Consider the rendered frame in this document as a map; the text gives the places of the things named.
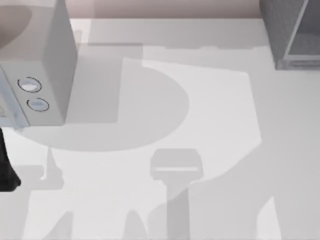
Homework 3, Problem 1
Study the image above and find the pale microwave oven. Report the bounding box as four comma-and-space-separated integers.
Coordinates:
0, 0, 78, 129

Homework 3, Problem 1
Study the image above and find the microwave knob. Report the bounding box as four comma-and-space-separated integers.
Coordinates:
17, 76, 43, 94
26, 97, 50, 113

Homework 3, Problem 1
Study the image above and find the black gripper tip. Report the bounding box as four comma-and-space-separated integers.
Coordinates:
0, 127, 22, 193

